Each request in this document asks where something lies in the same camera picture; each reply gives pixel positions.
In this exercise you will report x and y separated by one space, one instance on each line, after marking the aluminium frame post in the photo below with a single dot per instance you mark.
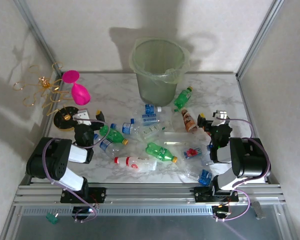
38 35
258 37

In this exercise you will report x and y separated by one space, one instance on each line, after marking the green bottle yellow cap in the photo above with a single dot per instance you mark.
182 98

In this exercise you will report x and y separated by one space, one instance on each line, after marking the small clear bottle green collar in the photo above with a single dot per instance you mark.
176 118

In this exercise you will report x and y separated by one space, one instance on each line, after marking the green bottle orange cap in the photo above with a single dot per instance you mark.
113 135
160 151

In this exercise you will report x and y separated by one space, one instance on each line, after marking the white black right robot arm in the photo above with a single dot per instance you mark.
250 160

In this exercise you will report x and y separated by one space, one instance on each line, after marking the large clear plastic bottle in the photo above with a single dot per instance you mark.
175 140

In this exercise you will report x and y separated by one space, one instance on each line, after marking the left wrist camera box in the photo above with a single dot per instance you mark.
82 117

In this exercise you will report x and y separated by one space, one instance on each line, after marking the crushed bottle blue label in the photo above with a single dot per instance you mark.
205 177

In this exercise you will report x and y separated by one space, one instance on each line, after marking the aluminium front rail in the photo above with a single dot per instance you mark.
150 195

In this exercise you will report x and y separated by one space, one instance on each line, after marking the pink plastic wine glass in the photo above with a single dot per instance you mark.
80 93

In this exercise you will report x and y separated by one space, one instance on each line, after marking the green translucent trash bin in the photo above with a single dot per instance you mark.
155 92

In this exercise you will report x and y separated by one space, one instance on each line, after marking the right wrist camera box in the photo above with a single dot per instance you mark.
221 115

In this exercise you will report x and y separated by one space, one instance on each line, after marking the brown coffee drink bottle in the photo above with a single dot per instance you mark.
188 121

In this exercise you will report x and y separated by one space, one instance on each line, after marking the white label bottle red cap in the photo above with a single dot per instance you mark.
135 163

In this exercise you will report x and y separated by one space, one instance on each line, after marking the clear bottle green label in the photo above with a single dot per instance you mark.
152 130

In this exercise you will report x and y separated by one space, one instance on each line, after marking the clear bottle red flower label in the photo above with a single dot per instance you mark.
192 152

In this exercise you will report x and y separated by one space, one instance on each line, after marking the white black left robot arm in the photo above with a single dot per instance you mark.
72 180

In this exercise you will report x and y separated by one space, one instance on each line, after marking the pepsi label bottle blue cap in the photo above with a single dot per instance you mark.
106 146

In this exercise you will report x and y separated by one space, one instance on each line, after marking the aluminium table side rail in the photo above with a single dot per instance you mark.
246 107

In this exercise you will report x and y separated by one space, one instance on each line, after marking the grey metal bracket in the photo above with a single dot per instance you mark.
258 211

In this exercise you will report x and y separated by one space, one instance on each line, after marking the blue label bottle white cap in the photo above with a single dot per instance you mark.
150 109

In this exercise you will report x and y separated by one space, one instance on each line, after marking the green terminal connector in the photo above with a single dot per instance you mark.
51 218

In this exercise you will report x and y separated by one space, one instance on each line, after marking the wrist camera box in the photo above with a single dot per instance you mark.
221 115
82 117

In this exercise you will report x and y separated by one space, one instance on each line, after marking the clear bottle blue barcode label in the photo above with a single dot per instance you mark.
127 128

